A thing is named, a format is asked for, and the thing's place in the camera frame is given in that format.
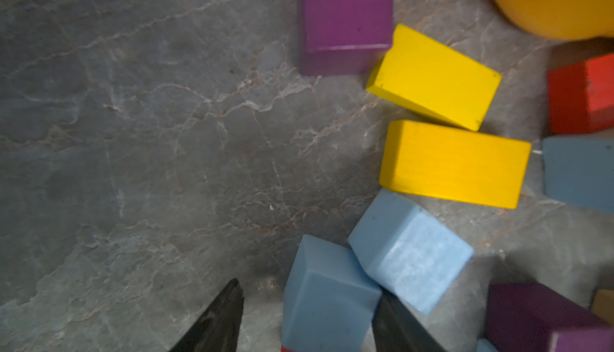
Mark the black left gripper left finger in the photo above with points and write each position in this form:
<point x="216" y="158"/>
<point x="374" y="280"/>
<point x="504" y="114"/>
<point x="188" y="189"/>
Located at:
<point x="217" y="328"/>

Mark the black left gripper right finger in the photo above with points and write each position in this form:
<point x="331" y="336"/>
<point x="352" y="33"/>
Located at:
<point x="396" y="329"/>

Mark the blue block pair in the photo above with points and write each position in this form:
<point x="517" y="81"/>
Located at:
<point x="329" y="302"/>
<point x="408" y="251"/>

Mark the yellow plastic tub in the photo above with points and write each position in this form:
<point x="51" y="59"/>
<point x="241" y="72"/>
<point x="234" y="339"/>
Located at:
<point x="561" y="19"/>

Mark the purple cube block centre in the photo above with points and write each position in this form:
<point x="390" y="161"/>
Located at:
<point x="533" y="317"/>

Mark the purple cube block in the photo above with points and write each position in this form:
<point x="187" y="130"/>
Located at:
<point x="533" y="317"/>
<point x="343" y="37"/>

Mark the wooden block slanted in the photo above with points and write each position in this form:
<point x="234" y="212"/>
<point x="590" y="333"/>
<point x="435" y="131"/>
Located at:
<point x="603" y="305"/>

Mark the yellow block near purple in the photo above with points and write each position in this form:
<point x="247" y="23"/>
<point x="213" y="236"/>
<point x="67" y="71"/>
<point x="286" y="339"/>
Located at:
<point x="433" y="80"/>

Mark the red block by tub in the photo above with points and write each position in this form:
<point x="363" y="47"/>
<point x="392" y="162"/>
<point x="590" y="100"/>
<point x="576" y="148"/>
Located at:
<point x="581" y="96"/>

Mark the purple cube block upper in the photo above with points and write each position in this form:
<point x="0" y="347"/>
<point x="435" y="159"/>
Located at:
<point x="343" y="37"/>

